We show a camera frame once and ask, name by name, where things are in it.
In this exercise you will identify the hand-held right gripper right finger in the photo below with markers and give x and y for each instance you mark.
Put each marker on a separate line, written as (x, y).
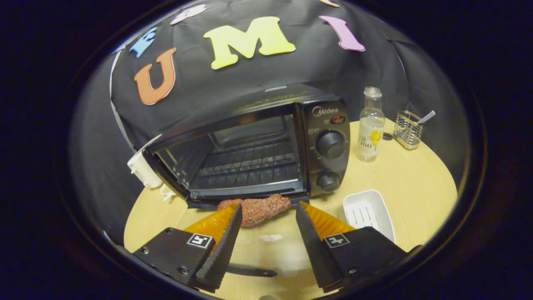
(318, 254)

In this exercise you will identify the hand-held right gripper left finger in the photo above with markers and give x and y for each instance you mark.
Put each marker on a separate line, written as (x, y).
(220, 254)

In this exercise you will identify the brown meat piece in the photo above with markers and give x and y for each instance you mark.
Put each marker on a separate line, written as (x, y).
(262, 208)

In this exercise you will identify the black electric oven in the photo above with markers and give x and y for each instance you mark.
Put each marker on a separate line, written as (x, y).
(329, 143)

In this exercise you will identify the white rectangular dish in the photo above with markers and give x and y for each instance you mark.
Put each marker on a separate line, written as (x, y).
(370, 208)

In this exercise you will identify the white toaster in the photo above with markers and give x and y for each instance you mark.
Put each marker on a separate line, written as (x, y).
(143, 171)

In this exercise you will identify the clear glass bottle yellow label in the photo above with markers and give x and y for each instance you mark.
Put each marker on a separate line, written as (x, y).
(369, 133)

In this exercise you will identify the metal spoon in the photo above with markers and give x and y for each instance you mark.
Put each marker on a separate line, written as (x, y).
(427, 117)

